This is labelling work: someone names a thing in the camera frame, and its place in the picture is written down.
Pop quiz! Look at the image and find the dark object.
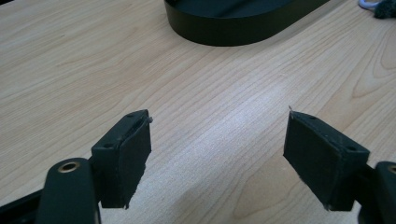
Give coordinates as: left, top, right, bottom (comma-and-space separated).
358, 0, 396, 20

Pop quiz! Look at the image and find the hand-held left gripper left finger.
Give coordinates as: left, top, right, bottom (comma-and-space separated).
91, 108, 153, 210

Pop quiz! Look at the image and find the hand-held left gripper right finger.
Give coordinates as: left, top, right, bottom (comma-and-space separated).
282, 105, 372, 212

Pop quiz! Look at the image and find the black oval tray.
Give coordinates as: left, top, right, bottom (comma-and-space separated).
163, 0, 331, 48

